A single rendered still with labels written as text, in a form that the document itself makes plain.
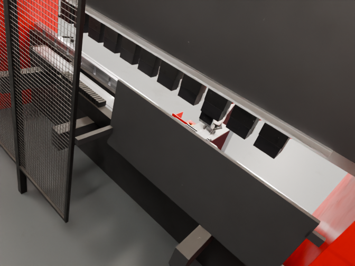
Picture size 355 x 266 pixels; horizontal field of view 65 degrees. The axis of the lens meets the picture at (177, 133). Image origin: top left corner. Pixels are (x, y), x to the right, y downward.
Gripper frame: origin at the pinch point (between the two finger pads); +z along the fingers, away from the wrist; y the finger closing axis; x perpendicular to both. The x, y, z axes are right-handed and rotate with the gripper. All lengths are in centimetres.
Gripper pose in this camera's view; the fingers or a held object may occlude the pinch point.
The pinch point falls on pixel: (208, 129)
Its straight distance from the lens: 193.5
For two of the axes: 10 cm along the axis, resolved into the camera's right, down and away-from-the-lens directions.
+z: -6.0, 8.0, -0.4
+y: 7.4, 5.4, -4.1
